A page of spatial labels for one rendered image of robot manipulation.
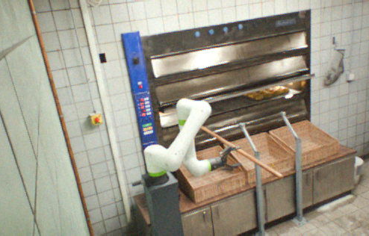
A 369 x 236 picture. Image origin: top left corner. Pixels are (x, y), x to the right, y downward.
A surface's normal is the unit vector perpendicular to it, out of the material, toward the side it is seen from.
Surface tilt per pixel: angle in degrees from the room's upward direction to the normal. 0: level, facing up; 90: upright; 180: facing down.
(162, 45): 90
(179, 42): 92
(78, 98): 90
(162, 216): 90
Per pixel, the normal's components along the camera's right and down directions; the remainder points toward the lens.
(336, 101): 0.38, 0.25
